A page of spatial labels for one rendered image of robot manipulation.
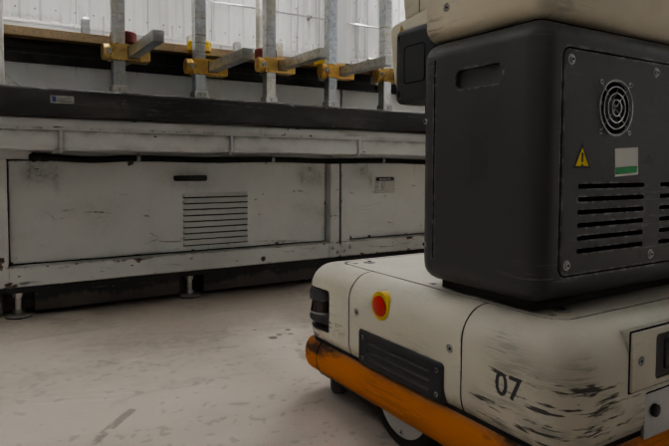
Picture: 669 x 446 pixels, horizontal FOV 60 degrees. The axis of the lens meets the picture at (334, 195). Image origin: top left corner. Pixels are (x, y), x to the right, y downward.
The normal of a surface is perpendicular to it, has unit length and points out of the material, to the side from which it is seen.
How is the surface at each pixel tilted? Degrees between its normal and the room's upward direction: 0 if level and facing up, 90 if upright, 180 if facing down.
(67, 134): 90
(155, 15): 90
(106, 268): 90
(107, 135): 90
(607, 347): 62
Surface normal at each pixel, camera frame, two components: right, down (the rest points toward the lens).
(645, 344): 0.53, 0.04
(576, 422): 0.07, 0.05
